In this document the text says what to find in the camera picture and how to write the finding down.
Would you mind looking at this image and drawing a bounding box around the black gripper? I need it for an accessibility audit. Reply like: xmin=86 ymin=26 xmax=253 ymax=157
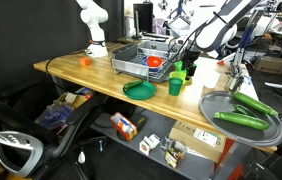
xmin=181 ymin=49 xmax=202 ymax=81

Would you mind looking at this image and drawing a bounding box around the black cable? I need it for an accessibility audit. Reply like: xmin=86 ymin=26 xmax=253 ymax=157
xmin=45 ymin=49 xmax=89 ymax=93

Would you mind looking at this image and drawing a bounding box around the brown cardboard box with label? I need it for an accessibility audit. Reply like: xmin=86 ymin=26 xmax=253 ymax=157
xmin=168 ymin=120 xmax=228 ymax=164

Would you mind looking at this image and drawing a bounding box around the black computer monitor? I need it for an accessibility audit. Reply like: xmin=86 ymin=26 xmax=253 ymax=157
xmin=132 ymin=2 xmax=155 ymax=34

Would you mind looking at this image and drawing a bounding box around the long green cucumber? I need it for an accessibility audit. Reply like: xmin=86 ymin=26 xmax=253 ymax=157
xmin=232 ymin=91 xmax=279 ymax=117

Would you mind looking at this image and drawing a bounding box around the grey dish rack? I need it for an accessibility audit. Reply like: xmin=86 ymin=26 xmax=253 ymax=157
xmin=110 ymin=40 xmax=185 ymax=83

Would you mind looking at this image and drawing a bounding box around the blue metal stand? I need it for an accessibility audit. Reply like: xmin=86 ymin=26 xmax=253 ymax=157
xmin=232 ymin=9 xmax=265 ymax=68

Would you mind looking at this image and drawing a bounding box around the small white bulb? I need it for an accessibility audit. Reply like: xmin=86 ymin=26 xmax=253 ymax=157
xmin=77 ymin=148 xmax=87 ymax=165

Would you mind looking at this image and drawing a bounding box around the small dark green cucumber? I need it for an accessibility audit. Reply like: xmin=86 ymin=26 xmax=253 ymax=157
xmin=231 ymin=103 xmax=259 ymax=118

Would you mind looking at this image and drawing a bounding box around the white plastic bin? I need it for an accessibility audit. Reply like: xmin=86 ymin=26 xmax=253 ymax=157
xmin=166 ymin=15 xmax=195 ymax=39

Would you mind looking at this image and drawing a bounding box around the dark green plastic cup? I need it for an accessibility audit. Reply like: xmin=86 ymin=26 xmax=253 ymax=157
xmin=168 ymin=77 xmax=184 ymax=97

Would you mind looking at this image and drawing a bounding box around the grey lower table shelf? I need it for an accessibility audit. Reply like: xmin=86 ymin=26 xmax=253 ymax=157
xmin=90 ymin=106 xmax=249 ymax=180

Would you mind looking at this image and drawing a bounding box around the black book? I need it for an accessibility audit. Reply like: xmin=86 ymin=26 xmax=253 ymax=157
xmin=127 ymin=112 xmax=149 ymax=131

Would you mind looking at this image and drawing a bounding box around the orange block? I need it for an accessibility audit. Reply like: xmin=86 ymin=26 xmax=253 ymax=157
xmin=79 ymin=56 xmax=92 ymax=67

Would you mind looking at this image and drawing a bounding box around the metal clamp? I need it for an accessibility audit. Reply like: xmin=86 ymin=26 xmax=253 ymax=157
xmin=224 ymin=61 xmax=245 ymax=94

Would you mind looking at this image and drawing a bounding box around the grey round tray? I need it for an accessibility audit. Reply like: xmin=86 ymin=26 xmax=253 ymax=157
xmin=198 ymin=90 xmax=282 ymax=148

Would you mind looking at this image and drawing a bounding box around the black curtain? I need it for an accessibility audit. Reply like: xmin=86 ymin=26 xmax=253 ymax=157
xmin=0 ymin=0 xmax=125 ymax=98

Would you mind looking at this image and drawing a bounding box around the dark green plastic plate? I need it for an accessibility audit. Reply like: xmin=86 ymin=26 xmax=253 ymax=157
xmin=122 ymin=80 xmax=157 ymax=101

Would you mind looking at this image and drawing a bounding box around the short green cucumber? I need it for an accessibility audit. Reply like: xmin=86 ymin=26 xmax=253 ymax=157
xmin=123 ymin=79 xmax=145 ymax=91

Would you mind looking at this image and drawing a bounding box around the black office chair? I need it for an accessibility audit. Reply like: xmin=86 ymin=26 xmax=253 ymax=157
xmin=0 ymin=78 xmax=110 ymax=179

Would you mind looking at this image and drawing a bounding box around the red plastic bowl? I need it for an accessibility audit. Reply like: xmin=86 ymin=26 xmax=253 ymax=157
xmin=146 ymin=55 xmax=164 ymax=69

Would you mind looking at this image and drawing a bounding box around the orange carton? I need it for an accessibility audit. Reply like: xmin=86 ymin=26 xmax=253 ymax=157
xmin=110 ymin=111 xmax=139 ymax=142

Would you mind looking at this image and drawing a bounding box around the large green cucumber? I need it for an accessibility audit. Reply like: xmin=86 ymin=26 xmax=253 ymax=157
xmin=213 ymin=111 xmax=270 ymax=131

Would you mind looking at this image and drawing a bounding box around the small white carton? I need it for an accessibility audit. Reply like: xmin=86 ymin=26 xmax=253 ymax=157
xmin=138 ymin=133 xmax=161 ymax=157

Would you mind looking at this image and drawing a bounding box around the bright green plastic bowl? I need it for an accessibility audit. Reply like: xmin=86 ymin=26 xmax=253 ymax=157
xmin=174 ymin=60 xmax=198 ymax=80

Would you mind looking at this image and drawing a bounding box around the clear plastic container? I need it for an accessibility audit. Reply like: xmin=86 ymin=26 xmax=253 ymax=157
xmin=160 ymin=136 xmax=188 ymax=170

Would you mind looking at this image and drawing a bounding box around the open cardboard box with clutter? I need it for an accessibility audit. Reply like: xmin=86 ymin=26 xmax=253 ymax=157
xmin=52 ymin=87 xmax=94 ymax=109

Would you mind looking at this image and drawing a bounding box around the blue plastic bag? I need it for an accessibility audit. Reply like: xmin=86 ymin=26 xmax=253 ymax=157
xmin=35 ymin=103 xmax=74 ymax=131

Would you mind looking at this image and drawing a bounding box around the white stick with red tip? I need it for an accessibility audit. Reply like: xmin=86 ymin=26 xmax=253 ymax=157
xmin=216 ymin=53 xmax=239 ymax=66

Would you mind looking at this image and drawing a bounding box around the black keyboard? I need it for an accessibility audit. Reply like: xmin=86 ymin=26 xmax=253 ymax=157
xmin=140 ymin=32 xmax=170 ymax=43

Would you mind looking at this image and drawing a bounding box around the blue plastic bowl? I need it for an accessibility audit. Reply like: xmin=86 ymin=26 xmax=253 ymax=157
xmin=141 ymin=56 xmax=162 ymax=73

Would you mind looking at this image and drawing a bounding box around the plain brown cardboard box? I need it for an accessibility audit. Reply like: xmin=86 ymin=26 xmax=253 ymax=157
xmin=253 ymin=55 xmax=282 ymax=75

